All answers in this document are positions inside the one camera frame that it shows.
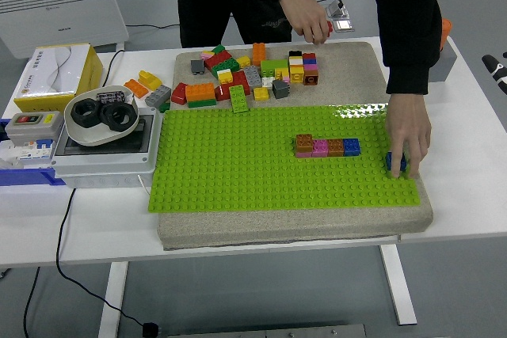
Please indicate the person's right hand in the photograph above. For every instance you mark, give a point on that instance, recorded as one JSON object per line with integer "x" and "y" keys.
{"x": 307, "y": 17}

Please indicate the person's left hand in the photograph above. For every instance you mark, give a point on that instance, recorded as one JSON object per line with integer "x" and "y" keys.
{"x": 410, "y": 124}

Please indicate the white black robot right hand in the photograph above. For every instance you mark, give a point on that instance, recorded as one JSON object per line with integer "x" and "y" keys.
{"x": 497, "y": 71}

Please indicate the red square brick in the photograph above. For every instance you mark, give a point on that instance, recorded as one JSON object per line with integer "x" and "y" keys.
{"x": 330, "y": 27}

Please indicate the blue square brick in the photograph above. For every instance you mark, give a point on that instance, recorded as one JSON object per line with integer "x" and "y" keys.
{"x": 397, "y": 160}
{"x": 351, "y": 146}

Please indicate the brown square brick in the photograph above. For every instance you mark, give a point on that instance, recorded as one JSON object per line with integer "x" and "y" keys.
{"x": 311, "y": 77}
{"x": 335, "y": 147}
{"x": 304, "y": 143}

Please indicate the person's left forearm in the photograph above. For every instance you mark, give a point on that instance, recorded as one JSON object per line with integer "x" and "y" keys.
{"x": 404, "y": 37}

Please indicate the green studded baseplate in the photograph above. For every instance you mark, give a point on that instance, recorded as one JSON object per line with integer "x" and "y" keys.
{"x": 237, "y": 164}

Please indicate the open metal floor socket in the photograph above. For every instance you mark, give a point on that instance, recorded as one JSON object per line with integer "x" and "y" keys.
{"x": 338, "y": 10}

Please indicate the closed metal floor socket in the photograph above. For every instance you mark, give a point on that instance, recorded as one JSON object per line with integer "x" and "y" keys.
{"x": 343, "y": 25}

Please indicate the black flat brick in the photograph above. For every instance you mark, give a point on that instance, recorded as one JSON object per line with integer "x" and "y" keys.
{"x": 296, "y": 53}

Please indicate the red flat brick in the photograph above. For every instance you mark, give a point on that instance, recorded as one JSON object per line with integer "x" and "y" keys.
{"x": 309, "y": 56}

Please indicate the blue flat brick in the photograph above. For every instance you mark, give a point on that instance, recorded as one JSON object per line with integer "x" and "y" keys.
{"x": 310, "y": 62}

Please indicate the white flat brick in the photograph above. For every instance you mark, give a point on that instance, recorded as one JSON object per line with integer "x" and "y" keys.
{"x": 296, "y": 61}

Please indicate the pink flat brick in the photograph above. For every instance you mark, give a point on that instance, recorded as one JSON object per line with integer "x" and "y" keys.
{"x": 311, "y": 67}

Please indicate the grey block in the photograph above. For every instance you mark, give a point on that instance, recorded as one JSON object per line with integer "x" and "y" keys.
{"x": 445, "y": 67}

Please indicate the yellow square brick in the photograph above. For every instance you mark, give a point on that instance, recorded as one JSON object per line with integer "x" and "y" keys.
{"x": 297, "y": 73}

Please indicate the large lime green brick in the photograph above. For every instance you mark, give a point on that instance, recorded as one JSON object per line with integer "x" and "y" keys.
{"x": 274, "y": 67}

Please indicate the tall orange brick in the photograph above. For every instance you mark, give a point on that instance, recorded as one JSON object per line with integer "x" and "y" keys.
{"x": 259, "y": 53}

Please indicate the small yellow white brick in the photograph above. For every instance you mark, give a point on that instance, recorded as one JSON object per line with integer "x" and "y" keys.
{"x": 282, "y": 74}

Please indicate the orange cylinder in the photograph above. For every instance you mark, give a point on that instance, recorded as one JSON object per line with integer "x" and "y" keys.
{"x": 446, "y": 33}

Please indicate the dark grey sloped brick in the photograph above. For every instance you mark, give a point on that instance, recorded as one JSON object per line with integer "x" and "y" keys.
{"x": 280, "y": 88}

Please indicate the grey long brick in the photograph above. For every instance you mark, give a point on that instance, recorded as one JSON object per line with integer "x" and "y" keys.
{"x": 252, "y": 75}
{"x": 157, "y": 96}

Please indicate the pink square brick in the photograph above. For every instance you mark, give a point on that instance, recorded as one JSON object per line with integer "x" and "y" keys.
{"x": 303, "y": 154}
{"x": 320, "y": 148}

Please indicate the dark green long brick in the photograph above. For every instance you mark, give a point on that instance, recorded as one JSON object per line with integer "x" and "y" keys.
{"x": 226, "y": 66}

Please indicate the small green brick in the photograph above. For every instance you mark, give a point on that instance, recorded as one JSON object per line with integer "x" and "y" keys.
{"x": 164, "y": 107}
{"x": 218, "y": 49}

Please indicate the large red brick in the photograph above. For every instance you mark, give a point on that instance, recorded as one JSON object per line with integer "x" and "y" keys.
{"x": 218, "y": 59}

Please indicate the lime green long plate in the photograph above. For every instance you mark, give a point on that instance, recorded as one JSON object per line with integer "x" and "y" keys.
{"x": 239, "y": 97}

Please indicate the red long brick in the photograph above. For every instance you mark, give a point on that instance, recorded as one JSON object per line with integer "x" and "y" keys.
{"x": 222, "y": 92}

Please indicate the orange long brick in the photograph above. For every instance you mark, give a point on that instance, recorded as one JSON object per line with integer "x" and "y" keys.
{"x": 200, "y": 92}

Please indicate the dark green long plate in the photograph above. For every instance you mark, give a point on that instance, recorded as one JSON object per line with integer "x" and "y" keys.
{"x": 202, "y": 103}

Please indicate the red sloped brick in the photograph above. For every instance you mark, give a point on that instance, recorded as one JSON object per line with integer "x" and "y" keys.
{"x": 179, "y": 93}

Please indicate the white table leg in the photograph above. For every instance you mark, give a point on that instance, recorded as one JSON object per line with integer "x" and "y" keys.
{"x": 400, "y": 286}
{"x": 115, "y": 298}

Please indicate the yellow stepped brick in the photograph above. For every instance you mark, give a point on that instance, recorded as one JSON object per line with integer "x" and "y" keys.
{"x": 149, "y": 78}

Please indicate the grey-brown foam mat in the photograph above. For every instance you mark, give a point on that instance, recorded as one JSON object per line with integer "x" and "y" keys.
{"x": 277, "y": 229}

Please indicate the orange plate brick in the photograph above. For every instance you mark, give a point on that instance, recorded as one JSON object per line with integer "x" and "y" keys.
{"x": 136, "y": 86}

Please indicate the small black purple part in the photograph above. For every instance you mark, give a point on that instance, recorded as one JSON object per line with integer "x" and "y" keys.
{"x": 111, "y": 96}

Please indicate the large black nut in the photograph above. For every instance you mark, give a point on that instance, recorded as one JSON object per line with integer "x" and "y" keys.
{"x": 79, "y": 120}
{"x": 107, "y": 116}

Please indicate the white bowl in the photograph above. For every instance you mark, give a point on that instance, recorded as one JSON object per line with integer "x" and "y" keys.
{"x": 91, "y": 136}

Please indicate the white panel heater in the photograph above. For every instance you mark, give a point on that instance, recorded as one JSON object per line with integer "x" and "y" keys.
{"x": 59, "y": 13}

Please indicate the yellow tissue box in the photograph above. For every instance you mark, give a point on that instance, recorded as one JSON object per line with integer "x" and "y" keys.
{"x": 51, "y": 73}

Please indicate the white blue circuit breaker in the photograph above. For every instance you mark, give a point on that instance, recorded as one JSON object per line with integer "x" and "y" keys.
{"x": 35, "y": 152}

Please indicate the blue plastic bin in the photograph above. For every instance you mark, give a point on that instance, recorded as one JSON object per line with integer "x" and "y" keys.
{"x": 24, "y": 176}

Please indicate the grey electrical enclosure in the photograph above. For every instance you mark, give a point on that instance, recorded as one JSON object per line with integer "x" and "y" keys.
{"x": 103, "y": 164}

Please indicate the grey push-button switch box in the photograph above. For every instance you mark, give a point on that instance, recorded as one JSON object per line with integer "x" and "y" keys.
{"x": 35, "y": 128}

